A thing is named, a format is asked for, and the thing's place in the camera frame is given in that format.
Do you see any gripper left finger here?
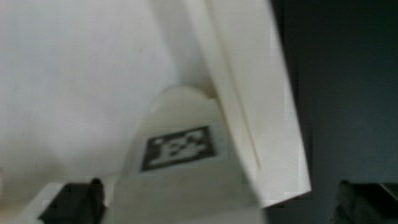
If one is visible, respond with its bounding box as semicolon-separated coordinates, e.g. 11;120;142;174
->
38;178;107;224

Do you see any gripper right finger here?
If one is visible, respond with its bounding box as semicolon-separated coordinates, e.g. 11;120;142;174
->
334;180;398;224

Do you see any white leg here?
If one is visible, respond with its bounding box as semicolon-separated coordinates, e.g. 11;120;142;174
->
105;86;267;224

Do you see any white square tabletop part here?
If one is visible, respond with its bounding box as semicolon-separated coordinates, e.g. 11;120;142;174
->
0;0;311;224

